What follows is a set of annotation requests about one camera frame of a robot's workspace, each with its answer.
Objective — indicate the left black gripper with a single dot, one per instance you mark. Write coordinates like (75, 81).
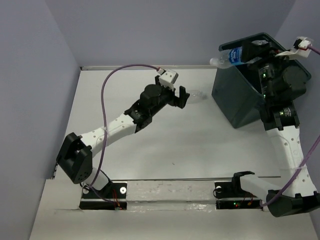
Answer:
(183, 97)

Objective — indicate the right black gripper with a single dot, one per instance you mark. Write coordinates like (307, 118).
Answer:
(251, 51)

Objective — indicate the clear bottle blue label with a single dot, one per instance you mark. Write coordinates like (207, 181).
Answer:
(229, 58)

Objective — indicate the clear crushed bottle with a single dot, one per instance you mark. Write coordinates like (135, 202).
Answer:
(196, 96)

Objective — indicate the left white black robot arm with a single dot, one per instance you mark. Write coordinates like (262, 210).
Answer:
(76, 154)

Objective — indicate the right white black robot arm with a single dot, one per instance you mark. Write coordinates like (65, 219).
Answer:
(297, 193)

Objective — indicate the dark green plastic bin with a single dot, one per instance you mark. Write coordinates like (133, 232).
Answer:
(243, 100)

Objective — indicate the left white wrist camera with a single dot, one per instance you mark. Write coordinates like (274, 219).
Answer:
(167, 78)

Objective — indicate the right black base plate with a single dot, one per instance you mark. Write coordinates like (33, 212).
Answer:
(228, 199)

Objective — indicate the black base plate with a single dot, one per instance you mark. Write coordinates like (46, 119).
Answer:
(111, 199)
(228, 199)

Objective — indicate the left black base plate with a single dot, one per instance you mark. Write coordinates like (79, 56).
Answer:
(111, 199)

